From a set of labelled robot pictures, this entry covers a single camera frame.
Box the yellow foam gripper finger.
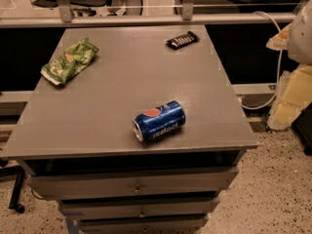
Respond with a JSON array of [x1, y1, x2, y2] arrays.
[[266, 24, 291, 51], [267, 64, 312, 131]]

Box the grey metal railing frame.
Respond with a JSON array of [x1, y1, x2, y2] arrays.
[[0, 0, 308, 28]]

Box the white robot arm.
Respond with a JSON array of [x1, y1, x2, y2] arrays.
[[266, 0, 312, 131]]

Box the white cable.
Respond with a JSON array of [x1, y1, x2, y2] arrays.
[[241, 11, 285, 111]]

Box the green jalapeno chip bag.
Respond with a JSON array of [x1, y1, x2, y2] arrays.
[[41, 38, 98, 85]]

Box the black snack bar wrapper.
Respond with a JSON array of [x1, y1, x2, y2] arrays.
[[166, 31, 200, 50]]

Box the grey drawer cabinet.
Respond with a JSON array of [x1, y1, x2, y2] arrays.
[[3, 25, 256, 234]]

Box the black chair base leg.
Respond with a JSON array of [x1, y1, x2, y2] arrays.
[[0, 159, 25, 214]]

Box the blue Pepsi can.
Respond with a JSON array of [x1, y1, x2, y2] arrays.
[[133, 100, 186, 142]]

